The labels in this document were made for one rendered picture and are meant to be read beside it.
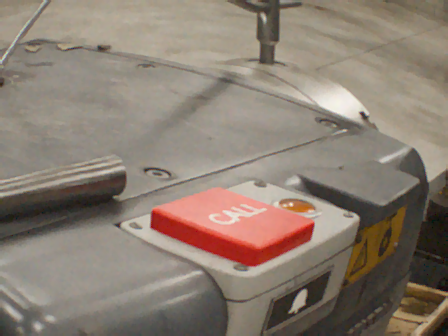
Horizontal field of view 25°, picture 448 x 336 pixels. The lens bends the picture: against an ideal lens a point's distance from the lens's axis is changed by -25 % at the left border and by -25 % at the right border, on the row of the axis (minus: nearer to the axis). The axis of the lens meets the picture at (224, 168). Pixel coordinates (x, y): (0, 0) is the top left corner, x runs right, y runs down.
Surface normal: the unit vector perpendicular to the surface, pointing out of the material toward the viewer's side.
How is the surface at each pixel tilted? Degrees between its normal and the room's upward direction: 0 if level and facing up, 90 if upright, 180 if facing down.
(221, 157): 0
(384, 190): 0
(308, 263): 90
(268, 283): 90
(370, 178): 0
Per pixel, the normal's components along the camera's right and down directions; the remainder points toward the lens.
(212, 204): 0.17, -0.94
